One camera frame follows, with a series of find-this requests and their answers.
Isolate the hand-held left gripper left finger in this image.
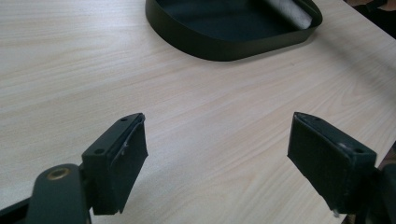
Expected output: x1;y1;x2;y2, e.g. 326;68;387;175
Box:
80;112;149;217

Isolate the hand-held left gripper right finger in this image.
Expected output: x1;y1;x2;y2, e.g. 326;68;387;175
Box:
287;111;378;216

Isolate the black key rack with tray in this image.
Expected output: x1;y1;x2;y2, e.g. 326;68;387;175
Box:
145;0;324;63

